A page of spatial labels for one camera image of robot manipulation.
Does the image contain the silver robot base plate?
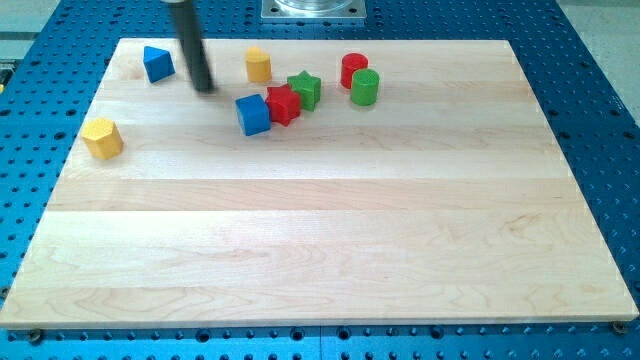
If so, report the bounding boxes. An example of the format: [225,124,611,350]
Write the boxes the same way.
[261,0,367,21]

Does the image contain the red cylinder block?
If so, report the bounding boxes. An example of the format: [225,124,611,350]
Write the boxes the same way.
[340,52,368,89]

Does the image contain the board clamp screw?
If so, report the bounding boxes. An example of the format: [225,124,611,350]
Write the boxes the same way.
[26,329,44,345]
[610,321,628,336]

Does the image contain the blue triangular prism block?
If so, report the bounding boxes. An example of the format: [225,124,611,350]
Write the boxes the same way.
[143,46,175,83]

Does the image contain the right board clamp screw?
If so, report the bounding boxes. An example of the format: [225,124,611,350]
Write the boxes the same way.
[610,321,628,336]

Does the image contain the blue cube block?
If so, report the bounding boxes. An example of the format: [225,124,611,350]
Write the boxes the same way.
[235,94,271,136]

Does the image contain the green cylinder block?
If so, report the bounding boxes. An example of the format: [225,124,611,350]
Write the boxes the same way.
[350,68,380,106]

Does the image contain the light wooden board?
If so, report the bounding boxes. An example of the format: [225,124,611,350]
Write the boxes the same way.
[1,38,638,329]

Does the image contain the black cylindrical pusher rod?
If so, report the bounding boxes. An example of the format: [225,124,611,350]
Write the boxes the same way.
[165,0,214,93]

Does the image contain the green star block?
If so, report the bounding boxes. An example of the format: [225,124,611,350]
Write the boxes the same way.
[287,70,321,111]

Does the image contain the red star block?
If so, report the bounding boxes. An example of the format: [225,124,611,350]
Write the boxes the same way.
[265,84,301,127]

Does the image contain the yellow heart block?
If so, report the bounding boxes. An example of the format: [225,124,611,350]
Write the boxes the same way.
[245,47,272,83]

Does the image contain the yellow hexagon block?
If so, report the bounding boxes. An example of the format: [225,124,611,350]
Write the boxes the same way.
[81,118,124,160]

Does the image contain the left board clamp screw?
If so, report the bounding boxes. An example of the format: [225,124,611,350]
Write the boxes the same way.
[26,329,44,345]

